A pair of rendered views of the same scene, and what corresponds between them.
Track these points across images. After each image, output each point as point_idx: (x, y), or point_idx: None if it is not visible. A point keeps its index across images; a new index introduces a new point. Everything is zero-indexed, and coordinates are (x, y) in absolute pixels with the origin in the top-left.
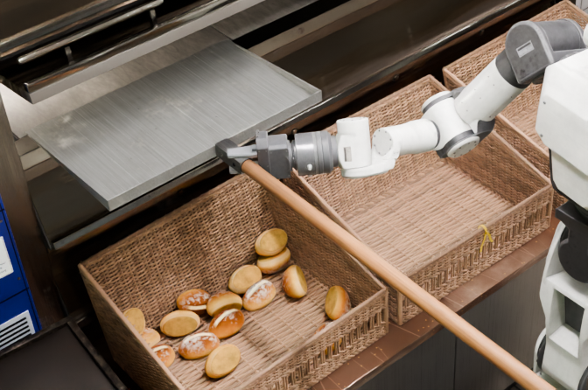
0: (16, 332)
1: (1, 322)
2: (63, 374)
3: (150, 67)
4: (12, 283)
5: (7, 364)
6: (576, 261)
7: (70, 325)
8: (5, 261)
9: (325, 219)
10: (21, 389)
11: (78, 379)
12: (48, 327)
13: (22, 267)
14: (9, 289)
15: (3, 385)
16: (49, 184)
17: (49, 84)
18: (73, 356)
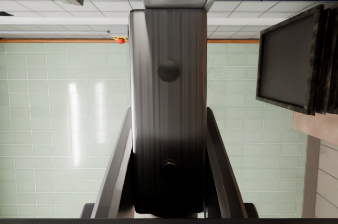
0: None
1: None
2: (293, 63)
3: None
4: None
5: (279, 33)
6: None
7: (314, 19)
8: None
9: None
10: (276, 59)
11: (297, 73)
12: (303, 13)
13: None
14: None
15: (272, 49)
16: None
17: None
18: (306, 50)
